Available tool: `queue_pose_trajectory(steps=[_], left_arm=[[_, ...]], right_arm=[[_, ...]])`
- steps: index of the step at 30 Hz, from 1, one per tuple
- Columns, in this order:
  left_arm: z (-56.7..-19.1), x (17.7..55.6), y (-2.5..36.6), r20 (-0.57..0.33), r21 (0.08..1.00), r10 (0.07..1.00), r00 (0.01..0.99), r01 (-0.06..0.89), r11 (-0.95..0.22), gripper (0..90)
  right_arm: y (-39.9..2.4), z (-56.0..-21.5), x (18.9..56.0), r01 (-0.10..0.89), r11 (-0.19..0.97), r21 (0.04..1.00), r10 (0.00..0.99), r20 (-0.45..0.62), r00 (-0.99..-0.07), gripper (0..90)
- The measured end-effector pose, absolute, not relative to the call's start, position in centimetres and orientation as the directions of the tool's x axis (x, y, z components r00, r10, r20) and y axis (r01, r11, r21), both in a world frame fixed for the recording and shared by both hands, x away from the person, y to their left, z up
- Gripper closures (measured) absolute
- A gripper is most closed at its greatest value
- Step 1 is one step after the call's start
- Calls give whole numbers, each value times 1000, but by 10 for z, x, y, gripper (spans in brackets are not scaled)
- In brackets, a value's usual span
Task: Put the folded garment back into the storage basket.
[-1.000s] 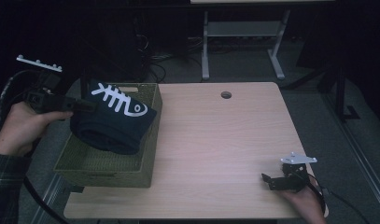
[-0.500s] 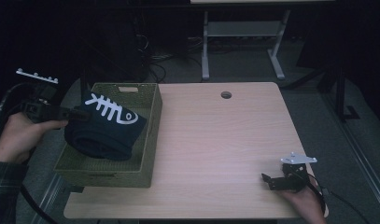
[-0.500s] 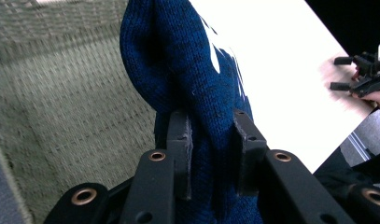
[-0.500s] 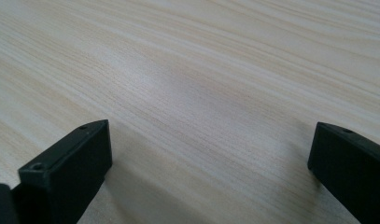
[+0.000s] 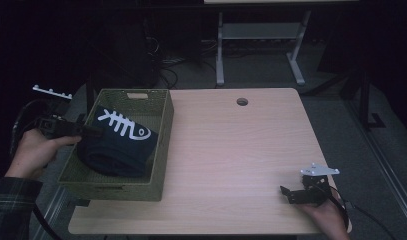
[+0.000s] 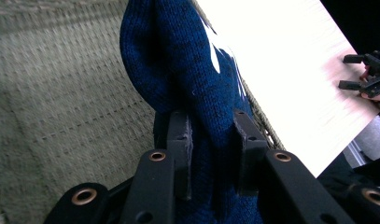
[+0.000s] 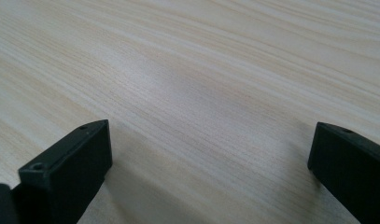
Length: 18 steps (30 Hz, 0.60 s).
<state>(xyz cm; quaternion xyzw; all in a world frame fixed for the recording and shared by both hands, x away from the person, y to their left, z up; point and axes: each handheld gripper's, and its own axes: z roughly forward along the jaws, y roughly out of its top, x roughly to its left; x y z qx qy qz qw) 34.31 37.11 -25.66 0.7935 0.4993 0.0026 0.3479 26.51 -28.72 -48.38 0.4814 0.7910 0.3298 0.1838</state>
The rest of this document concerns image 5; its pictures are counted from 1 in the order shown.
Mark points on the person's right hand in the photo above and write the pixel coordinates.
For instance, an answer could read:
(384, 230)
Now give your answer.
(327, 218)

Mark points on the person's left hand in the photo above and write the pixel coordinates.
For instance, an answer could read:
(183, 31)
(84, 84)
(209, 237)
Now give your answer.
(32, 153)

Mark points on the green woven basket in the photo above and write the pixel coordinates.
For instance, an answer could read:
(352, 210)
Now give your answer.
(157, 160)

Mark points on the black stand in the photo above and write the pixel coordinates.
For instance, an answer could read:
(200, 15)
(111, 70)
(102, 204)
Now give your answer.
(365, 100)
(90, 96)

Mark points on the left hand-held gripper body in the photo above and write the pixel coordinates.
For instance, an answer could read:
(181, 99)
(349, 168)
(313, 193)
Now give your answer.
(59, 128)

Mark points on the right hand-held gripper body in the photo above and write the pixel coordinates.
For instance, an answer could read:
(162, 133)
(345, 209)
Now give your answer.
(316, 193)

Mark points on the dark blue fishbone print shirt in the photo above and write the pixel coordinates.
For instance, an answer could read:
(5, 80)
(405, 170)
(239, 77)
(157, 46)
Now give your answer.
(117, 153)

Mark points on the metal floor rail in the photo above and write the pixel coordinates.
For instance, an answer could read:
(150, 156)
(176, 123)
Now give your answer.
(387, 170)
(52, 213)

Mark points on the grey metal frame desk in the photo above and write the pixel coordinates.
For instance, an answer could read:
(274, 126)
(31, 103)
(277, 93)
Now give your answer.
(257, 30)

